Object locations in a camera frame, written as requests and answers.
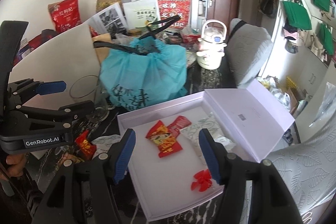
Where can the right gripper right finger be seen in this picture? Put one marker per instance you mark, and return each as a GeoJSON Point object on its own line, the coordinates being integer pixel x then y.
{"type": "Point", "coordinates": [225, 172]}

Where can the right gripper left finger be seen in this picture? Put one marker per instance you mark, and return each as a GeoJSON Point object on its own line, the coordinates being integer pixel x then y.
{"type": "Point", "coordinates": [111, 167]}

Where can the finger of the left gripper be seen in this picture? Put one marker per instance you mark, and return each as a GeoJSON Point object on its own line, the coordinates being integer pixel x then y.
{"type": "Point", "coordinates": [28, 88]}
{"type": "Point", "coordinates": [37, 121]}

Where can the white patterned snack packet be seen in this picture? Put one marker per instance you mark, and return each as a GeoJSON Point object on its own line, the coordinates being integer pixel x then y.
{"type": "Point", "coordinates": [104, 143]}

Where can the red gold candy packet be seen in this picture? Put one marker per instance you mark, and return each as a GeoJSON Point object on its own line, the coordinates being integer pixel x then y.
{"type": "Point", "coordinates": [86, 148]}

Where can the person's left hand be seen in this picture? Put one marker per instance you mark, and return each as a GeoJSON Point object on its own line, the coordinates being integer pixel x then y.
{"type": "Point", "coordinates": [16, 165]}

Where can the red paper flower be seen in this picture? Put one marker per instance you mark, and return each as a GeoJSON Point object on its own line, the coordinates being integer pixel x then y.
{"type": "Point", "coordinates": [203, 181]}

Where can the white patterned packet in box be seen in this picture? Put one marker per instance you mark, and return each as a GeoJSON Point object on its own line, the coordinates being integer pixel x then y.
{"type": "Point", "coordinates": [191, 132]}

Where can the white foam board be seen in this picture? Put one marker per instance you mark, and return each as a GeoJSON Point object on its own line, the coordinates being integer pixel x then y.
{"type": "Point", "coordinates": [66, 57]}

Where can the lavender gift box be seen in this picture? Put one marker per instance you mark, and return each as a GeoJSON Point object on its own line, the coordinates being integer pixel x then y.
{"type": "Point", "coordinates": [252, 118]}

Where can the glass mug with cartoon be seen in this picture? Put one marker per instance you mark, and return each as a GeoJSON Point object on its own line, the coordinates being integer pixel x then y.
{"type": "Point", "coordinates": [89, 88]}

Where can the red yellow snack packet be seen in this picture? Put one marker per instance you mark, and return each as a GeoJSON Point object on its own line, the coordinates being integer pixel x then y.
{"type": "Point", "coordinates": [163, 139]}

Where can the small red snack packet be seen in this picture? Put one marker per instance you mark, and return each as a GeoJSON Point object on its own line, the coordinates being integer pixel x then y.
{"type": "Point", "coordinates": [179, 123]}

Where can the grey leaf pattern cushion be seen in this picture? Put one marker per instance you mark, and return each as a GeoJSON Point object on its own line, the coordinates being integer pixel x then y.
{"type": "Point", "coordinates": [308, 168]}

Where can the red goji berry bag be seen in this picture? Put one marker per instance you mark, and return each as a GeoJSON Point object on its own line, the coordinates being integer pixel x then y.
{"type": "Point", "coordinates": [65, 15]}

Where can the black white photo sheet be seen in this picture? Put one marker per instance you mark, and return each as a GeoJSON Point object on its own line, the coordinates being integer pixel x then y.
{"type": "Point", "coordinates": [108, 21]}

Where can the grey chair back cushion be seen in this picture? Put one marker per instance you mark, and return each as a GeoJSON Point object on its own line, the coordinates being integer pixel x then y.
{"type": "Point", "coordinates": [248, 49]}

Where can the white green food bag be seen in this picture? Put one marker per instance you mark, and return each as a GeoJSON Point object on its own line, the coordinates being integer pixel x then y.
{"type": "Point", "coordinates": [140, 13]}

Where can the red northeast poster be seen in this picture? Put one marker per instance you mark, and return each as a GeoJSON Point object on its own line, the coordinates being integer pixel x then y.
{"type": "Point", "coordinates": [169, 8]}

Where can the green tote bag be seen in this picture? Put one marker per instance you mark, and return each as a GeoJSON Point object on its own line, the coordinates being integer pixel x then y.
{"type": "Point", "coordinates": [297, 14]}

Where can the teal drawstring bag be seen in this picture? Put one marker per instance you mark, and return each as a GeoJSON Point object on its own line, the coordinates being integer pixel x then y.
{"type": "Point", "coordinates": [146, 72]}

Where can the cream kettle with handle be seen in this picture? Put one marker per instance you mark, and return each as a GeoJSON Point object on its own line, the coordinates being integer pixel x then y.
{"type": "Point", "coordinates": [211, 44]}

